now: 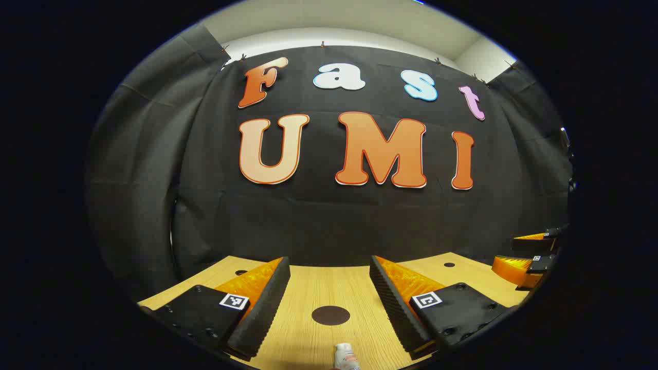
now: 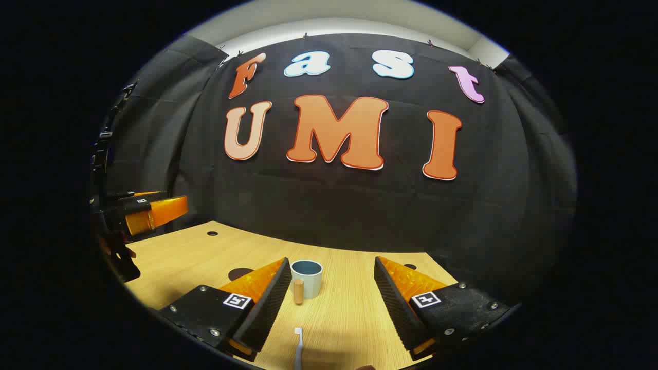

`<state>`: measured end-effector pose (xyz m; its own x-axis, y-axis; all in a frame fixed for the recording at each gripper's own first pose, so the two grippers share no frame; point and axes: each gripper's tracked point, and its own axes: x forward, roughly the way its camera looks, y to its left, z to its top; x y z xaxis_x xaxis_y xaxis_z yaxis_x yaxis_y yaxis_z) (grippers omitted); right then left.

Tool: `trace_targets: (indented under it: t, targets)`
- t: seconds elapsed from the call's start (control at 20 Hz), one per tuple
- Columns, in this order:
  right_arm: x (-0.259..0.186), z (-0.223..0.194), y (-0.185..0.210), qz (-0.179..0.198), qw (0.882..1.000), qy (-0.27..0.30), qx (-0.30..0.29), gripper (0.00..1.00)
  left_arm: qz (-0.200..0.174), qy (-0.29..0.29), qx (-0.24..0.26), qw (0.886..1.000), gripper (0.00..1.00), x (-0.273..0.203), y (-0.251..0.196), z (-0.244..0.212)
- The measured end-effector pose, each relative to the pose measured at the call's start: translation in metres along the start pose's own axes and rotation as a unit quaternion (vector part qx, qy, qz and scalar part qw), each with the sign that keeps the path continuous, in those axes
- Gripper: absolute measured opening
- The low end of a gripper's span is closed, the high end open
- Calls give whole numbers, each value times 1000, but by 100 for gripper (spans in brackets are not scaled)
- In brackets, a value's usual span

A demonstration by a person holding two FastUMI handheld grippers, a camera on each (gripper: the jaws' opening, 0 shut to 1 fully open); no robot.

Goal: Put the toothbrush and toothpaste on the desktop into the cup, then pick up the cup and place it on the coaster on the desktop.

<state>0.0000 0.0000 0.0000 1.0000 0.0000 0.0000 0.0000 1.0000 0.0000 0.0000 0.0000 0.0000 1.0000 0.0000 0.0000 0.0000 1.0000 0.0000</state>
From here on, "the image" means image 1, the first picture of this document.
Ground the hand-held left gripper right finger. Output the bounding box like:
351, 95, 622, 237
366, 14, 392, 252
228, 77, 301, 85
369, 255, 516, 361

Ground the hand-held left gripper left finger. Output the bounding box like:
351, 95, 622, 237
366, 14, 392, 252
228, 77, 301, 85
139, 256, 291, 361

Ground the dark round coaster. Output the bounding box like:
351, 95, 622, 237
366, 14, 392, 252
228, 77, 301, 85
312, 306, 351, 326

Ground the white toothpaste tube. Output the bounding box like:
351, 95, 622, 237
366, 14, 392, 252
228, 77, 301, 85
333, 343, 361, 370

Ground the wooden desktop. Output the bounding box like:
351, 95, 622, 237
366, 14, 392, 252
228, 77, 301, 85
138, 252, 521, 370

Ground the black backdrop cloth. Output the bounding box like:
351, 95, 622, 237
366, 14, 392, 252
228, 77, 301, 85
85, 23, 574, 304

